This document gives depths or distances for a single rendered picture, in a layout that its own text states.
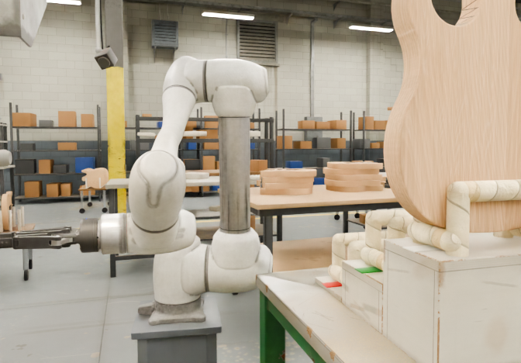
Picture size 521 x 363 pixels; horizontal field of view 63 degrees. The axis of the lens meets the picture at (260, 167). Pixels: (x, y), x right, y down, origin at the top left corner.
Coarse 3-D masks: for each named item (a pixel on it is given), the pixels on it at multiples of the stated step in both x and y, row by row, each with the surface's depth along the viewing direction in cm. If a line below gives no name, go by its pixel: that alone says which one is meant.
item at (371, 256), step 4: (364, 248) 87; (368, 248) 86; (372, 248) 86; (364, 252) 86; (368, 252) 85; (372, 252) 84; (376, 252) 83; (380, 252) 82; (364, 256) 85; (368, 256) 84; (372, 256) 83; (376, 256) 82; (380, 256) 81; (364, 260) 86; (368, 260) 84; (372, 260) 82; (376, 260) 81; (380, 260) 80; (372, 264) 83; (376, 264) 81; (380, 264) 80; (380, 268) 80
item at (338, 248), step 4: (332, 240) 103; (332, 244) 103; (336, 244) 101; (340, 244) 101; (332, 248) 103; (336, 248) 102; (340, 248) 101; (344, 248) 102; (332, 252) 103; (336, 252) 102; (340, 252) 101; (344, 252) 102; (332, 256) 103; (336, 256) 102; (340, 256) 101; (344, 256) 102; (332, 260) 103; (336, 260) 102; (340, 260) 102; (344, 260) 102; (336, 264) 102; (340, 264) 102
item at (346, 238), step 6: (336, 234) 102; (342, 234) 102; (348, 234) 103; (354, 234) 103; (360, 234) 103; (384, 234) 105; (336, 240) 101; (342, 240) 101; (348, 240) 102; (354, 240) 102
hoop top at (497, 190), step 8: (456, 184) 63; (464, 184) 62; (472, 184) 63; (480, 184) 63; (488, 184) 63; (496, 184) 64; (504, 184) 64; (512, 184) 64; (520, 184) 65; (456, 192) 62; (464, 192) 62; (472, 192) 62; (480, 192) 62; (488, 192) 63; (496, 192) 63; (504, 192) 64; (512, 192) 64; (520, 192) 64; (472, 200) 63; (480, 200) 63; (488, 200) 64; (496, 200) 64; (504, 200) 65
